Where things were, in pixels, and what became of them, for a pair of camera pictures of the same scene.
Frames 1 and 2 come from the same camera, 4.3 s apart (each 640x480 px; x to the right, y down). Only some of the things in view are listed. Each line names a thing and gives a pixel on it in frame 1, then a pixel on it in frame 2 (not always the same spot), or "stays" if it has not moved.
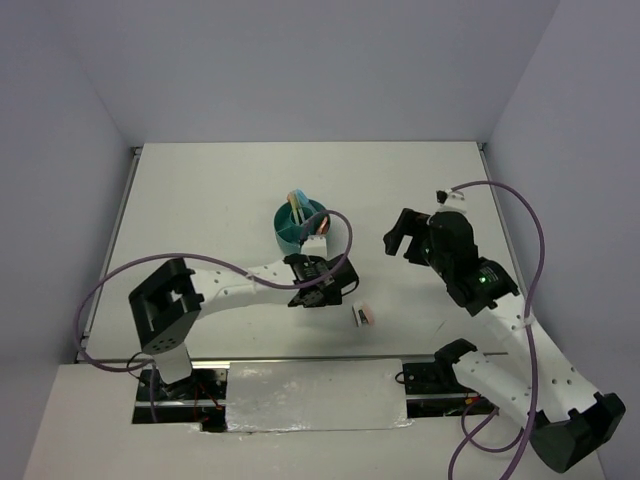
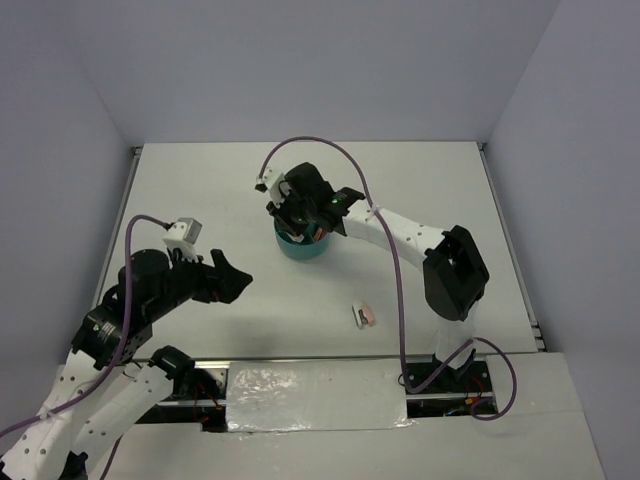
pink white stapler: [362, 313] stays
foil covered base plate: [267, 396] stays
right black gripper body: [416, 224] to [295, 215]
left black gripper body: [331, 298] to [205, 287]
